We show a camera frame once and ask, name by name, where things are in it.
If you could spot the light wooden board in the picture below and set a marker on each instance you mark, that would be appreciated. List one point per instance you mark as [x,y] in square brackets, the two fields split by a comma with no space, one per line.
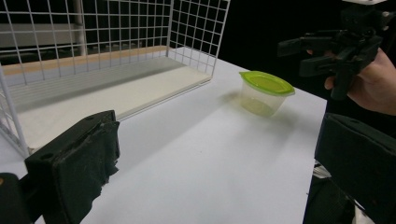
[62,62]

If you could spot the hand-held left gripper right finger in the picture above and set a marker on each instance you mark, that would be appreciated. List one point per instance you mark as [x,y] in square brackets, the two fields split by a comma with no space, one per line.
[361,155]

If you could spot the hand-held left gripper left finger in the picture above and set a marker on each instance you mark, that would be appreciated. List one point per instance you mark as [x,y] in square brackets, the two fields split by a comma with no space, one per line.
[77,155]

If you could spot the white metal pole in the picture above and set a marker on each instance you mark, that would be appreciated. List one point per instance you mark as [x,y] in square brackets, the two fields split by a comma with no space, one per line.
[81,31]

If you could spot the clear plastic container green lid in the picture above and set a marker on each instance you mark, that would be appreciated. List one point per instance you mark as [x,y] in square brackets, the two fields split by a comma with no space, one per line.
[264,93]

